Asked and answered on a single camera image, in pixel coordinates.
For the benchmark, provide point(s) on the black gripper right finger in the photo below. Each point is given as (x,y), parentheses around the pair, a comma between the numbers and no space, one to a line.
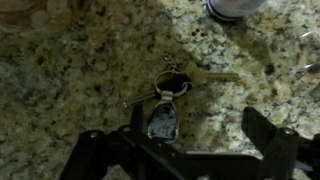
(283,149)

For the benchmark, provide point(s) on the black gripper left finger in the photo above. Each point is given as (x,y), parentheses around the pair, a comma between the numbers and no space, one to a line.
(140,157)

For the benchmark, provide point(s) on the white orange-label pill bottle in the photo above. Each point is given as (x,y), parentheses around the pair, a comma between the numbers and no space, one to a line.
(232,10)

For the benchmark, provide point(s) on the clear jar purple lid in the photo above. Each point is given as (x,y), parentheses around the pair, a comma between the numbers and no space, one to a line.
(29,18)

